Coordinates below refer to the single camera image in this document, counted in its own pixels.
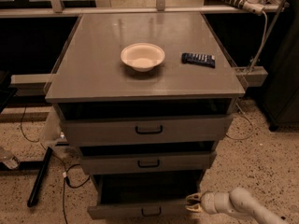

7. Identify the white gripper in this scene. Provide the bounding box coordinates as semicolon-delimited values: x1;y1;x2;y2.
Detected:
185;192;232;215

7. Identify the grey bottom drawer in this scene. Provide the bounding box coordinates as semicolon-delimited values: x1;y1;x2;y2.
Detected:
88;170;204;219

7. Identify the grey drawer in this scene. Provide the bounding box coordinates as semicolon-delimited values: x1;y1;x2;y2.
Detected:
80;142;216;175
88;170;204;219
59;98;232;147

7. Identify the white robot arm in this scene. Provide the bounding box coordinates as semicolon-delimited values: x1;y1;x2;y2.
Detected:
185;187;289;224

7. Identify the grey middle drawer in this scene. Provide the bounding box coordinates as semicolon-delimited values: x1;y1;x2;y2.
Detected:
80;142;216;175

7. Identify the grey drawer cabinet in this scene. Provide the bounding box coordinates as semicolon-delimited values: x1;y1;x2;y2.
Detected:
44;12;247;185

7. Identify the grey top drawer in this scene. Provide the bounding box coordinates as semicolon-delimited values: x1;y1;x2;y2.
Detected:
59;98;232;147

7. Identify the dark cabinet at right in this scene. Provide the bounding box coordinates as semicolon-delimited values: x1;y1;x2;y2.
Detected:
261;0;299;132

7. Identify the dark blue snack packet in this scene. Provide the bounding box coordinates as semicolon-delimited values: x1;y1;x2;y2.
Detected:
181;53;216;68

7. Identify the white paper bowl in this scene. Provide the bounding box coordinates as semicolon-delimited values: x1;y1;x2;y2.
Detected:
121;43;165;72

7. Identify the black bar on floor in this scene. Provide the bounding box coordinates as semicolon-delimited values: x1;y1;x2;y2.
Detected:
27;147;52;208

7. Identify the clear plastic piece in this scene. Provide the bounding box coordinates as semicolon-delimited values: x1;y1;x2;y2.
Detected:
0;147;20;170

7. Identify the white power strip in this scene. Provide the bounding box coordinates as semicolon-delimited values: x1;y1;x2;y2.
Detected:
221;0;264;15

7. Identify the black floor cable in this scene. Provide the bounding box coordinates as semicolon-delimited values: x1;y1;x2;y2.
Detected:
20;104;91;224

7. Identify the white cable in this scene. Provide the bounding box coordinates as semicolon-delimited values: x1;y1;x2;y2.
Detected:
224;10;269;141

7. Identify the grey metal rail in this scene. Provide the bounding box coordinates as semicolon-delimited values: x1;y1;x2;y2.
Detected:
9;74;55;96

